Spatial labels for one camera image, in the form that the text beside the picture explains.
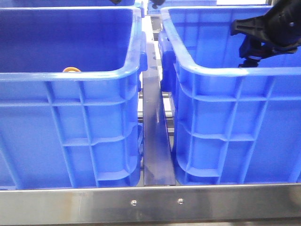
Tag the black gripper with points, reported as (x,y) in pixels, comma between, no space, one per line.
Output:
(281,24)

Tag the yellow mushroom push button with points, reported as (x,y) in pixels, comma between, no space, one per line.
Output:
(71,70)

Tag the red mushroom push button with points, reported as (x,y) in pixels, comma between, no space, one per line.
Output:
(252,51)

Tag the large blue crate right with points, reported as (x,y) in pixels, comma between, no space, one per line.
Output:
(232,125)

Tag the large blue crate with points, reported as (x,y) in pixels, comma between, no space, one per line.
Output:
(70,130)
(232,125)

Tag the blue crate rear right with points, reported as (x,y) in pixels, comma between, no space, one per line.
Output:
(178,3)

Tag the grey metal divider bar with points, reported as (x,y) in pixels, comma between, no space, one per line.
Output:
(157,161)

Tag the large blue crate left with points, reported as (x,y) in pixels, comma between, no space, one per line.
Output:
(70,130)

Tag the blue crate rear left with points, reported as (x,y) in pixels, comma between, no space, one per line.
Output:
(72,3)

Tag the steel front rail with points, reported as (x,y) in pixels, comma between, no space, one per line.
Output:
(150,204)

